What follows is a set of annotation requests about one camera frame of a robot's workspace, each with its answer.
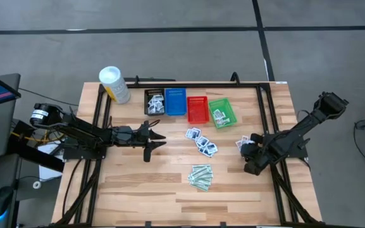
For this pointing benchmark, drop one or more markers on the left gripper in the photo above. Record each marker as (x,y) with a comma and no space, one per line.
(138,136)

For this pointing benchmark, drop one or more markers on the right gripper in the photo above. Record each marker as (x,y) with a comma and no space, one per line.
(266,152)

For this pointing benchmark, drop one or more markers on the red-print white packet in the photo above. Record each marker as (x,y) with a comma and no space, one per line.
(239,144)
(245,139)
(226,122)
(220,119)
(217,114)

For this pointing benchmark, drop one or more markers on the black-print white packet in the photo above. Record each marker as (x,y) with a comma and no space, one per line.
(160,111)
(158,98)
(152,103)
(155,105)
(160,105)
(152,110)

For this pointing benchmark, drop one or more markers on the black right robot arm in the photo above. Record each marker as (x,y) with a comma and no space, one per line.
(308,126)

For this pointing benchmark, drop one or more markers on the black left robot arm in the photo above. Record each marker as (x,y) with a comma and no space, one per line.
(84,131)

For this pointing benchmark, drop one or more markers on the black plastic basket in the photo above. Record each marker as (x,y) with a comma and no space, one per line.
(146,107)

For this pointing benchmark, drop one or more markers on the blue plastic basket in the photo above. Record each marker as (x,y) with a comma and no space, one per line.
(176,104)

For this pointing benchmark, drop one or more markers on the green-striped bandage strip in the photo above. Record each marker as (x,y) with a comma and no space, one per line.
(198,178)
(202,167)
(201,172)
(201,183)
(202,188)

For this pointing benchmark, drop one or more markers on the green plastic basket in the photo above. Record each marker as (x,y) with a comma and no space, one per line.
(225,104)

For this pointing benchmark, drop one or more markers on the red plastic basket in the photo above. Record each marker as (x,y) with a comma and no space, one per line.
(198,111)

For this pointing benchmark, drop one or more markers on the black flat table clamp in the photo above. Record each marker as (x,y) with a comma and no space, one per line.
(157,79)

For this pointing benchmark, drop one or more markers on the white yellow wipes canister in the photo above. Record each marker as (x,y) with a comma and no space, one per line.
(115,85)

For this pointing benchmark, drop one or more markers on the black arched table clamp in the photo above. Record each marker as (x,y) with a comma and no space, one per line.
(235,73)

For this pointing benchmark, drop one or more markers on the white paper sheet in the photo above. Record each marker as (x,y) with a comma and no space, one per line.
(47,172)

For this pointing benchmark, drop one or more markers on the black support beam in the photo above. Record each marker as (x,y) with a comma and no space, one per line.
(36,156)

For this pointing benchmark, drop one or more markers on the white tape roll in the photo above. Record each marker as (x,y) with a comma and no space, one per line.
(34,185)

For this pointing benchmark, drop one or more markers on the black computer mouse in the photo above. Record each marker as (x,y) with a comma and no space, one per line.
(0,199)

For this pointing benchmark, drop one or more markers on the black aluminium rig frame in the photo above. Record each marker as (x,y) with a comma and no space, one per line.
(201,85)

